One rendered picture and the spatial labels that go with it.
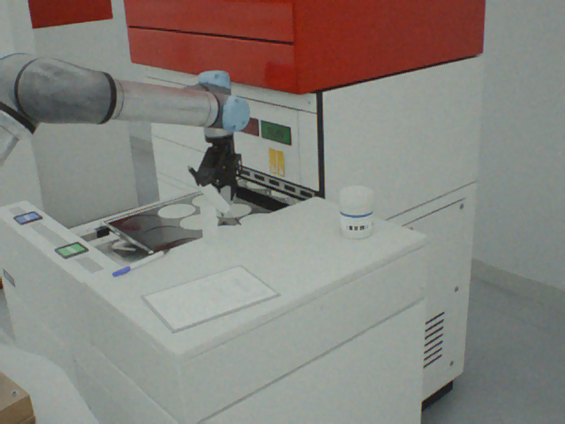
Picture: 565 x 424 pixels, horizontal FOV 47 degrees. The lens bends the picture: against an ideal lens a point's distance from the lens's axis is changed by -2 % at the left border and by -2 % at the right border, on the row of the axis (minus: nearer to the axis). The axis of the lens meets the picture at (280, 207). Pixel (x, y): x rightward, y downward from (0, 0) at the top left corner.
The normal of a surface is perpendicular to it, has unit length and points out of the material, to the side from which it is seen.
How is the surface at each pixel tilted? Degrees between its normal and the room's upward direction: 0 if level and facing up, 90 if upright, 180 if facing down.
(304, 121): 90
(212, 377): 90
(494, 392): 0
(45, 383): 0
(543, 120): 90
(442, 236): 90
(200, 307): 0
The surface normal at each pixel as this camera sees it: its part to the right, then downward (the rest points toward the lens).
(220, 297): -0.05, -0.93
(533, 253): -0.76, 0.27
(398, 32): 0.65, 0.26
